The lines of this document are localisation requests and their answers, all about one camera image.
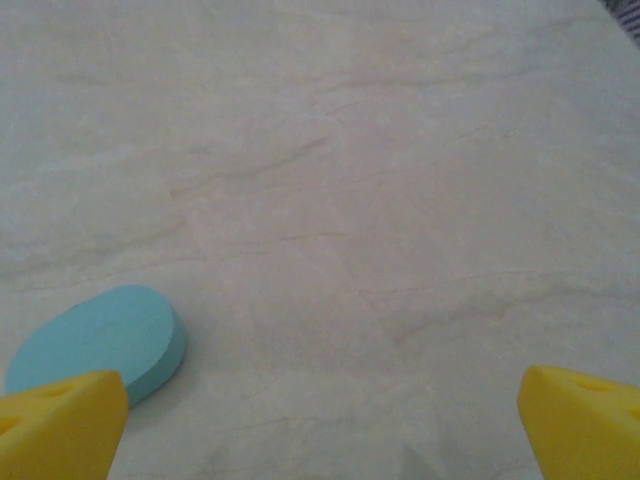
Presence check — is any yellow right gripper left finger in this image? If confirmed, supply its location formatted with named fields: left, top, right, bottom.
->
left=0, top=369, right=130, bottom=480

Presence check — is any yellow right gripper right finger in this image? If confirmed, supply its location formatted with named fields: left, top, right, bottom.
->
left=517, top=365, right=640, bottom=480

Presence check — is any teal earbud charging case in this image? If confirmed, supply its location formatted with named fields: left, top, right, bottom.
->
left=4, top=284, right=187, bottom=409

